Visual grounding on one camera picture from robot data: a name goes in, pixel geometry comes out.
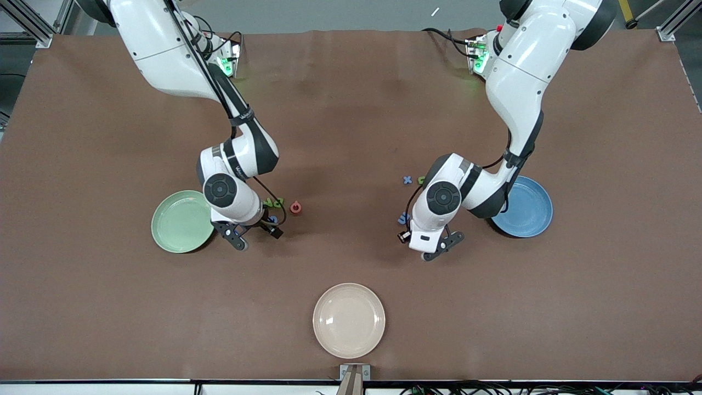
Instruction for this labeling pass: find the light green plate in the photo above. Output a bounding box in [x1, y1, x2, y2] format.
[151, 190, 216, 254]

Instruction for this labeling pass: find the blue plate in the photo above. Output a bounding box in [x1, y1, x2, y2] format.
[491, 176, 553, 238]

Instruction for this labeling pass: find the beige plate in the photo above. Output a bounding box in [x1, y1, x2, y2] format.
[313, 283, 386, 359]

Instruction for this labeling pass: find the brown table cover mat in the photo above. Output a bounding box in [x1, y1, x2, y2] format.
[0, 29, 702, 383]

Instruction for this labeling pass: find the yellow bar with black foot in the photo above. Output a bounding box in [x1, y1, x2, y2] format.
[618, 0, 640, 30]

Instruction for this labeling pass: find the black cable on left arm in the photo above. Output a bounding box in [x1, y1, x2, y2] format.
[405, 129, 544, 234]

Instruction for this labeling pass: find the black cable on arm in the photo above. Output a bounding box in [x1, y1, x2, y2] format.
[405, 129, 544, 234]
[162, 0, 288, 227]

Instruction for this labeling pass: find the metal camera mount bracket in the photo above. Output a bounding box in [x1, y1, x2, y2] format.
[339, 364, 372, 395]

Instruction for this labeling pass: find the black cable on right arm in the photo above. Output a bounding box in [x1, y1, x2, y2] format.
[162, 0, 288, 227]

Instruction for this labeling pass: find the black right arm base cable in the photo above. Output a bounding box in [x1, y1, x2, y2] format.
[195, 15, 243, 61]

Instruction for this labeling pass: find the black arm base cable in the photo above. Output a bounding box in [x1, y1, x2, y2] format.
[195, 15, 243, 61]
[421, 27, 473, 58]

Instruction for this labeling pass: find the white table edge rail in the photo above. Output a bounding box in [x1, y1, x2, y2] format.
[0, 381, 702, 395]

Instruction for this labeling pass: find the black left arm base cable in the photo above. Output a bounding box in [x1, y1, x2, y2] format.
[421, 27, 473, 58]

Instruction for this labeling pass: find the aluminium frame profile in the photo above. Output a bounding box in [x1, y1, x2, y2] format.
[657, 0, 702, 42]
[0, 0, 77, 49]

